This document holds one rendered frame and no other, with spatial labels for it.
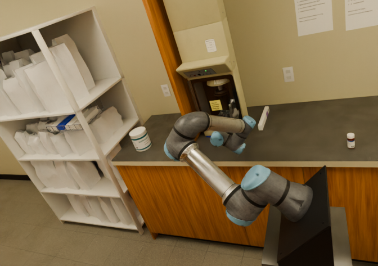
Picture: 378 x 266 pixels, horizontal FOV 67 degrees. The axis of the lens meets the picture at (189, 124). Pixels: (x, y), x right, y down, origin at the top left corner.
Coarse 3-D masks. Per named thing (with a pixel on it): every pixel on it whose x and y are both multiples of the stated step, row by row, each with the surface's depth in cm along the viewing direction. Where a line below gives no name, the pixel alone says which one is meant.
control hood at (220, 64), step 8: (224, 56) 172; (184, 64) 182; (192, 64) 177; (200, 64) 172; (208, 64) 168; (216, 64) 166; (224, 64) 164; (184, 72) 178; (216, 72) 176; (224, 72) 175
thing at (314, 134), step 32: (160, 128) 244; (256, 128) 200; (288, 128) 189; (320, 128) 179; (352, 128) 170; (128, 160) 213; (160, 160) 200; (224, 160) 179; (256, 160) 170; (288, 160) 162; (320, 160) 154; (352, 160) 148
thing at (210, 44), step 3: (207, 39) 171; (210, 39) 171; (213, 39) 170; (207, 42) 172; (210, 42) 172; (213, 42) 171; (207, 45) 173; (210, 45) 173; (213, 45) 172; (207, 48) 175; (210, 48) 174; (213, 48) 173; (216, 48) 172; (210, 51) 175; (213, 51) 174
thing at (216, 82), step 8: (192, 80) 189; (200, 80) 187; (208, 80) 185; (216, 80) 183; (224, 80) 181; (232, 80) 179; (200, 88) 190; (208, 88) 188; (216, 88) 186; (224, 88) 184; (232, 88) 182; (200, 96) 193; (208, 96) 191; (216, 96) 189; (224, 96) 187; (232, 96) 185; (200, 104) 197; (208, 104) 195; (224, 104) 190; (232, 104) 188; (208, 112) 198; (216, 112) 196; (240, 112) 189
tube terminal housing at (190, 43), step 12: (216, 24) 165; (180, 36) 177; (192, 36) 174; (204, 36) 171; (216, 36) 168; (228, 36) 172; (180, 48) 181; (192, 48) 178; (204, 48) 175; (228, 48) 171; (192, 60) 182; (240, 84) 189; (240, 96) 187; (240, 108) 189; (204, 132) 210
